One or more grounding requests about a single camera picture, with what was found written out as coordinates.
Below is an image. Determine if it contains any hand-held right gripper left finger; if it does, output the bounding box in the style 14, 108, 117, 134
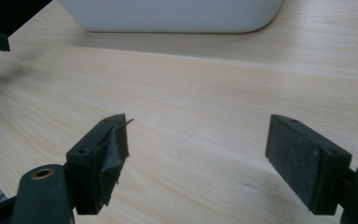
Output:
65, 113, 135, 216

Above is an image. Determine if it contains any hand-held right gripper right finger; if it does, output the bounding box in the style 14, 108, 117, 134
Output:
265, 113, 353, 216

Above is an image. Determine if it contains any white plastic container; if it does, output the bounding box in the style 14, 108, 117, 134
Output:
58, 0, 284, 35

